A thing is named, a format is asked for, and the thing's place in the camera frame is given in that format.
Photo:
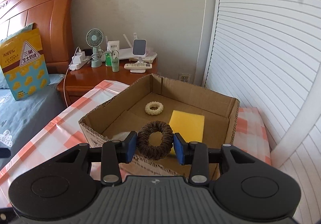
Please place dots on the white louvered door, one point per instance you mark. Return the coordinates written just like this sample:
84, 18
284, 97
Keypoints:
266, 53

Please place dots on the checked pink white tablecloth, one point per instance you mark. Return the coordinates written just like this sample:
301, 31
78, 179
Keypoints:
63, 132

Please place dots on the white remote control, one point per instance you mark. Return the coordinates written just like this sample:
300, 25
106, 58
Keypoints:
138, 66

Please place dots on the blue grey bedsheet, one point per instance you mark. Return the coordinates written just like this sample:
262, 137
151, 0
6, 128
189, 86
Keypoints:
22, 120

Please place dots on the cardboard box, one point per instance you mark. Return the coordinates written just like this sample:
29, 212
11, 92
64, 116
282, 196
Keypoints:
126, 112

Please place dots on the white phone stand mirror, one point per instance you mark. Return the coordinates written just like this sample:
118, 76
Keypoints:
139, 48

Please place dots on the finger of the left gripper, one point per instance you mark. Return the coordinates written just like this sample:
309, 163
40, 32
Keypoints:
4, 152

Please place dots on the yellow blue snack bag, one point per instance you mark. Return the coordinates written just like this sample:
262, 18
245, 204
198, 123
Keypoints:
23, 64

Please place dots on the white router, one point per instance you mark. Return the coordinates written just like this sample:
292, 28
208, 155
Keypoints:
127, 53

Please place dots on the brown hair scrunchie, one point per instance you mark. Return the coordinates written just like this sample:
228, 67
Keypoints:
155, 140

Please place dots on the white power strip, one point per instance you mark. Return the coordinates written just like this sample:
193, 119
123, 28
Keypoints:
78, 60

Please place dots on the cream hair scrunchie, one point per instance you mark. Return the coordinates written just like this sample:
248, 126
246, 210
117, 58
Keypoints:
154, 108

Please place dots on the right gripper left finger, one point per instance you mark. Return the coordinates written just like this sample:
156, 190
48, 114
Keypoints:
113, 153

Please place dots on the mint green tube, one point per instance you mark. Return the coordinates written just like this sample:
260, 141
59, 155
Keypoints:
115, 60

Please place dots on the wooden nightstand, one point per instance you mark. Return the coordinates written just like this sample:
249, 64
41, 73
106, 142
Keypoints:
77, 83

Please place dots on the wooden bed headboard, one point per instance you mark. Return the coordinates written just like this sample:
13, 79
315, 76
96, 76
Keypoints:
52, 18

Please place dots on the green bottle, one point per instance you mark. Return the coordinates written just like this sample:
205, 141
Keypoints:
108, 61

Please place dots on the mint handheld fan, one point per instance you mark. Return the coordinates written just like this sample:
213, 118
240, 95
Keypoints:
94, 38

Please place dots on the wall power outlet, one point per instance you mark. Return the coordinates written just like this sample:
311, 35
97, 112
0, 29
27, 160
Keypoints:
184, 78

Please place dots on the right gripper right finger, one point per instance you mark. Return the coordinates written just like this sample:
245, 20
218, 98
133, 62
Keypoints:
194, 154

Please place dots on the yellow green sponge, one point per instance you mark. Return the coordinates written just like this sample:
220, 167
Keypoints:
189, 126

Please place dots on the blue face mask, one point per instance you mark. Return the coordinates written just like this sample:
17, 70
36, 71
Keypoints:
120, 136

